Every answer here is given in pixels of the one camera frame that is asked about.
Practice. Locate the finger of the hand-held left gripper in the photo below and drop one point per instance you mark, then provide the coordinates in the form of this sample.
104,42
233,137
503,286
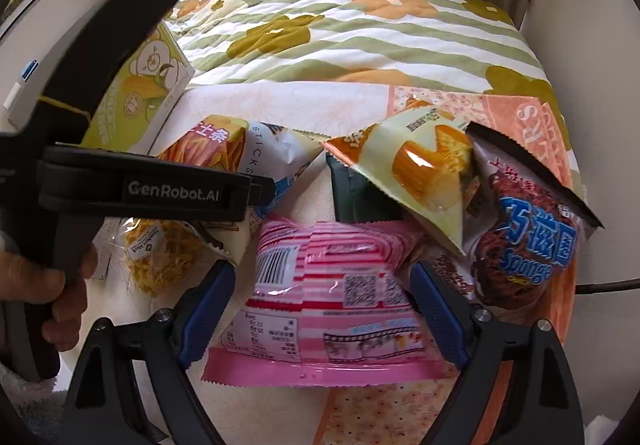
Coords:
260,191

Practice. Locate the orange white fries packet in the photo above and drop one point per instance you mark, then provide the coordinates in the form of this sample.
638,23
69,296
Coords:
210,145

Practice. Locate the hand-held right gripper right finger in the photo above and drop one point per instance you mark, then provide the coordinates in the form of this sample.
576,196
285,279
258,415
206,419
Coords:
437,312

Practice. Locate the clear waffle snack packet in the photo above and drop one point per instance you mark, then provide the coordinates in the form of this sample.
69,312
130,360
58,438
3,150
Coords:
160,260

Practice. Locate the person's left hand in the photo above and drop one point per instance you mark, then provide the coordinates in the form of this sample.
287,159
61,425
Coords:
35,277

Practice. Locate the white blue tube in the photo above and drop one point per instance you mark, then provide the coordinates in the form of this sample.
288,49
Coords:
22,85

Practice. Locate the dark green snack packet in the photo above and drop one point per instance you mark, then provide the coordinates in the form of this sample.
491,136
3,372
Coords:
360,200

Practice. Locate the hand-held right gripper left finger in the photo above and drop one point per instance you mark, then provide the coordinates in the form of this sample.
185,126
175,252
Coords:
207,310

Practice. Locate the green cardboard box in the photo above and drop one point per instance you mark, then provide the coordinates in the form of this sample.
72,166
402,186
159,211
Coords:
145,90

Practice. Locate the floral striped blanket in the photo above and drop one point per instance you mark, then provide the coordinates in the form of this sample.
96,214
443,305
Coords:
350,50

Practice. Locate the pink striped snack packet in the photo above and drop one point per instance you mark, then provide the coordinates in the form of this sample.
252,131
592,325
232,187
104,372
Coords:
330,325

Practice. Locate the cream cake snack packet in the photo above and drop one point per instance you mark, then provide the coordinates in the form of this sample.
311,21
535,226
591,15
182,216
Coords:
425,160

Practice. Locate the white brown print snack packet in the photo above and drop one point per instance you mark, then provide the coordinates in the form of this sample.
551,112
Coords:
450,275

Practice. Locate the brown chocolate sponge packet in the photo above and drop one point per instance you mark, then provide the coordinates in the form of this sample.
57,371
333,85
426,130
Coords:
530,240

